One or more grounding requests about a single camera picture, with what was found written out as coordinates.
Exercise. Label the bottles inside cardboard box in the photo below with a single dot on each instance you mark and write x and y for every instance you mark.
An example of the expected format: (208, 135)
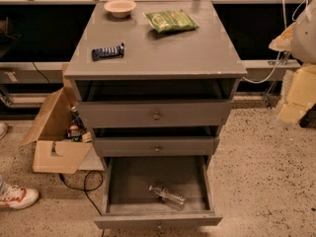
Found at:
(77, 132)

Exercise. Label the grey middle drawer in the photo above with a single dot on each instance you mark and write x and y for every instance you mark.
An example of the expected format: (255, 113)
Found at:
(155, 146)

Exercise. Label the grey top drawer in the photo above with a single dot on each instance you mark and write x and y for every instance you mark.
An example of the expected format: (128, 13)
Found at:
(154, 114)

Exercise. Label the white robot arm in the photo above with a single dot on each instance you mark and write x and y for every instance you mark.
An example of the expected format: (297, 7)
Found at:
(303, 45)

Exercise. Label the clear plastic water bottle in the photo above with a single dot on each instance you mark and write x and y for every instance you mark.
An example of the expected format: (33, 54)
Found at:
(166, 195)

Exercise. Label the white and red sneaker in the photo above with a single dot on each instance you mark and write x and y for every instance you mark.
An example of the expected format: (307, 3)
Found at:
(16, 197)

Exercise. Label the grey wooden drawer cabinet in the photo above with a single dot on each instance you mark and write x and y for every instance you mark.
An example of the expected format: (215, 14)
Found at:
(197, 65)

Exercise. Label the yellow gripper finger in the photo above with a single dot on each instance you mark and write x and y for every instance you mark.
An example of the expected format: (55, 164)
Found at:
(283, 41)
(298, 95)

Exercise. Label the dark blue snack bar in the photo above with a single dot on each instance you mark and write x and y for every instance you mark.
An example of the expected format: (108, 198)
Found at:
(108, 52)

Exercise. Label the green chip bag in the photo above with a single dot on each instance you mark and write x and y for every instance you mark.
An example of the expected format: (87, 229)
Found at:
(171, 21)

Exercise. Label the beige paper bowl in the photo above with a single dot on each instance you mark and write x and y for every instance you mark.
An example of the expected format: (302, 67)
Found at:
(120, 8)

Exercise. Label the grey open bottom drawer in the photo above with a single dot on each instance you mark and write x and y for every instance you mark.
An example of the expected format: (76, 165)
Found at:
(129, 204)

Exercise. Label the open cardboard box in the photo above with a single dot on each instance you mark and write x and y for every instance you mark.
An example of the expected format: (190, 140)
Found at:
(54, 153)

